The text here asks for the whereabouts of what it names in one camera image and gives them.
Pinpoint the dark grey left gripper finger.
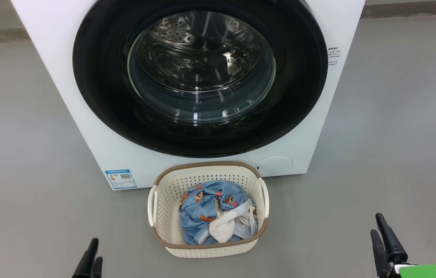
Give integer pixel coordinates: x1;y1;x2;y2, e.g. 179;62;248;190
72;238;99;278
91;257;103;278

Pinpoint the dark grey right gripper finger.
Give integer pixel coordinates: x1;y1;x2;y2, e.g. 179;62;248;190
370;229;390;278
375;213;408;265

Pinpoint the blue cartoon print garment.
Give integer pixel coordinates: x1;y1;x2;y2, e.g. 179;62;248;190
179;180;258;245

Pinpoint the dark washing machine door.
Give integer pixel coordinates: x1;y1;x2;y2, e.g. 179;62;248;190
73;0;328;158

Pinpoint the white front-load washing machine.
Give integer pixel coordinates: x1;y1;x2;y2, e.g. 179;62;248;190
11;0;366;191

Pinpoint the cream perforated basket brown rim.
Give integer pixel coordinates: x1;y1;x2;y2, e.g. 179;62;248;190
147;162;270;258

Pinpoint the white garment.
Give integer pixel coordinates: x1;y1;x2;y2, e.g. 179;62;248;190
208;201;257;244

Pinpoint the blue energy label sticker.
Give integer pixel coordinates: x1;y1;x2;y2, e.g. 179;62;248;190
105;169;137;190

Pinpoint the stainless steel washing machine drum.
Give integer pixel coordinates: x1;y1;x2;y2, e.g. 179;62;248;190
133;11;272;116

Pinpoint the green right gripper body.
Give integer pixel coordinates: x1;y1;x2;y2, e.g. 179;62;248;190
390;263;436;278

